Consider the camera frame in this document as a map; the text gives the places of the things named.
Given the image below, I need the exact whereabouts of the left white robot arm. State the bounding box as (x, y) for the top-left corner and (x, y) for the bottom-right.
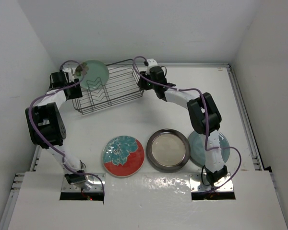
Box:
(25, 70), (87, 186)

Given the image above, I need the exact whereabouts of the mint green flower plate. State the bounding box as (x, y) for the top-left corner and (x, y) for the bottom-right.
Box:
(74, 60), (109, 90)

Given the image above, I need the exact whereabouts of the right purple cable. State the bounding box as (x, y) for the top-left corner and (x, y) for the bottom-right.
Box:
(132, 56), (242, 192)

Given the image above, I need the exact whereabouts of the red and teal floral plate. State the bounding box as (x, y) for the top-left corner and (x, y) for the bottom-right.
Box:
(102, 136), (145, 178)

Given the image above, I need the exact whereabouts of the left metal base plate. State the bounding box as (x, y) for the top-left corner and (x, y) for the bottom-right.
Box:
(61, 173), (106, 193)

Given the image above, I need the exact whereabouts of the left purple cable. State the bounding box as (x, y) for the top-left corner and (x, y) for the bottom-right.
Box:
(28, 59), (105, 204)

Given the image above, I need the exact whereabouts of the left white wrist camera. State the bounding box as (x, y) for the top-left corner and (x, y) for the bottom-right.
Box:
(60, 68), (73, 82)

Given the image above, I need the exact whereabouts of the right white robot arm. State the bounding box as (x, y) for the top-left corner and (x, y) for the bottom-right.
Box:
(136, 66), (228, 186)

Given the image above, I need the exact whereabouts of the metal base plate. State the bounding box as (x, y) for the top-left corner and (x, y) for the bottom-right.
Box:
(189, 172), (234, 193)
(61, 173), (106, 193)

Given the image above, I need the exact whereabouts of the brown rimmed cream plate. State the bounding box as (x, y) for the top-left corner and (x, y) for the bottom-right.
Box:
(146, 129), (191, 173)

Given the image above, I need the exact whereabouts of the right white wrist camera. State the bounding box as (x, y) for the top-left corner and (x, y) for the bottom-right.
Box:
(144, 58), (158, 69)

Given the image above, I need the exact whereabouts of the purple cable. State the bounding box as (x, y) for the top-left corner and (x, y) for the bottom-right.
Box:
(28, 59), (105, 204)
(132, 56), (242, 192)

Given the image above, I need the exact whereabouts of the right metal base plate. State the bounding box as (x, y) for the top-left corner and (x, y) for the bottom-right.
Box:
(189, 172), (234, 193)

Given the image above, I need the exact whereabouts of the light blue ceramic plate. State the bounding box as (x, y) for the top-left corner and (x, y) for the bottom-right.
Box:
(188, 131), (230, 167)

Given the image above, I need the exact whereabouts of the wire dish rack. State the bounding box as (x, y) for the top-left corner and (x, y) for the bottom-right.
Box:
(72, 59), (144, 115)

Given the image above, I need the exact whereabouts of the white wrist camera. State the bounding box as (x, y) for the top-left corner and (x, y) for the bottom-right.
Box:
(144, 58), (158, 69)
(60, 68), (73, 82)

